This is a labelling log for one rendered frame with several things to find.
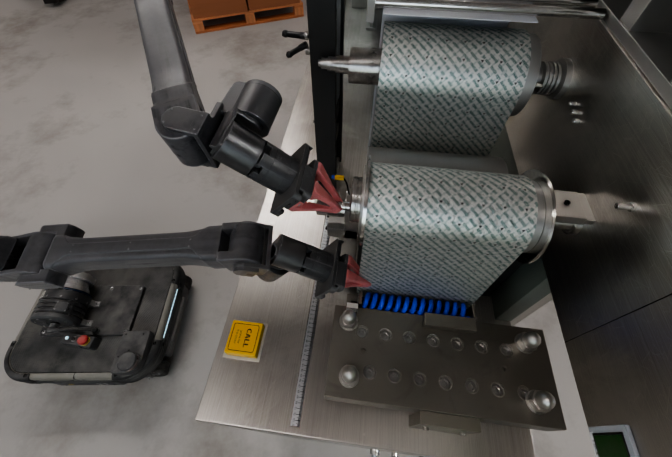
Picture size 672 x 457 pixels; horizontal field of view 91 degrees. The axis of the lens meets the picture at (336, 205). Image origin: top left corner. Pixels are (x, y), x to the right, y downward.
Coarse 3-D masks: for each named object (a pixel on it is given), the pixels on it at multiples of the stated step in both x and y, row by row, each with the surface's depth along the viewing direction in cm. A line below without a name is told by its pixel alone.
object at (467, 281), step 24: (360, 264) 58; (384, 264) 57; (408, 264) 56; (432, 264) 55; (456, 264) 54; (480, 264) 53; (360, 288) 67; (384, 288) 66; (408, 288) 64; (432, 288) 63; (456, 288) 62; (480, 288) 60
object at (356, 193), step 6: (354, 180) 51; (360, 180) 51; (354, 186) 51; (360, 186) 51; (354, 192) 50; (360, 192) 50; (354, 198) 50; (360, 198) 50; (354, 204) 50; (360, 204) 50; (354, 210) 50; (354, 216) 51
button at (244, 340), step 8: (232, 328) 73; (240, 328) 73; (248, 328) 73; (256, 328) 73; (232, 336) 72; (240, 336) 72; (248, 336) 72; (256, 336) 72; (232, 344) 71; (240, 344) 71; (248, 344) 71; (256, 344) 71; (232, 352) 70; (240, 352) 70; (248, 352) 70; (256, 352) 71
